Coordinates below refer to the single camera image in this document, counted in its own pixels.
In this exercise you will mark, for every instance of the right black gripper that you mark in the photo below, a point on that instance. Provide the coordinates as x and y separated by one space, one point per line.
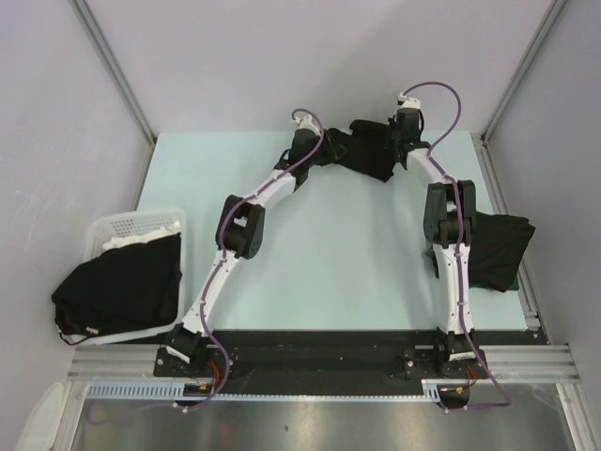
391 126

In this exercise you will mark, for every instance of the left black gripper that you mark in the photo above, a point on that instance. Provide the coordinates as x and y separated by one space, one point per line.
317 139

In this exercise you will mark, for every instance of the black t shirt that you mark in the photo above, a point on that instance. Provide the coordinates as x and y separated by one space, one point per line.
362 149

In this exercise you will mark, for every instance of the white plastic laundry basket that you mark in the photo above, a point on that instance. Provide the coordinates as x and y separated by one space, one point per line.
123 225

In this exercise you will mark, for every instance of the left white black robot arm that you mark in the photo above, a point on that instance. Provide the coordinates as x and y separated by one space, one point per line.
240 232

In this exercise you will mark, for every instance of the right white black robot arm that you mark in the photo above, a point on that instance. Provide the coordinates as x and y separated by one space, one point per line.
449 213

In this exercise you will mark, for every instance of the black folded shirt on stack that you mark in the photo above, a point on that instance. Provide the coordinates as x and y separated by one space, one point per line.
499 243

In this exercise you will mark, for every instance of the grey folded shirt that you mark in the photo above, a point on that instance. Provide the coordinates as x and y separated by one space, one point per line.
430 254

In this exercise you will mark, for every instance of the white cloth in basket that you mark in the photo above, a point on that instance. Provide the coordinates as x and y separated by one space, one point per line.
162 232

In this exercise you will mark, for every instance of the green folded shirt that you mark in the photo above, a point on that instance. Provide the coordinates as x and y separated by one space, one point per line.
514 286

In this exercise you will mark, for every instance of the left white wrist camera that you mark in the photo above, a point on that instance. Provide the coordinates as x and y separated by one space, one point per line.
306 122

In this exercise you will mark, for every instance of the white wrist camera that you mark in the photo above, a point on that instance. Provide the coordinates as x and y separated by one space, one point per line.
405 101
306 122

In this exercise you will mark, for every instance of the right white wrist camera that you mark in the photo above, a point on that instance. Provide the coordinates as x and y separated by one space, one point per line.
405 101

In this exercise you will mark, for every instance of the right aluminium corner post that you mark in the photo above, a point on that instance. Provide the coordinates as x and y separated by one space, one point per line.
553 13

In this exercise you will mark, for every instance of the aluminium corner post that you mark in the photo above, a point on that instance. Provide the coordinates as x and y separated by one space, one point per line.
103 48
553 13

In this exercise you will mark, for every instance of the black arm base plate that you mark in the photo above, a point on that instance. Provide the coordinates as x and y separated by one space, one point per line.
325 364

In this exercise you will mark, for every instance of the right aluminium side rail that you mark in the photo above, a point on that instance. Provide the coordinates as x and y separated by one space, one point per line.
528 306

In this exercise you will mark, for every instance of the left aluminium corner post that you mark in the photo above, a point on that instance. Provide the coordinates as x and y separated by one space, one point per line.
103 48

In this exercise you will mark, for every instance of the aluminium frame rail front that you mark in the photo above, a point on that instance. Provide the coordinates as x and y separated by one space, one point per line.
510 364

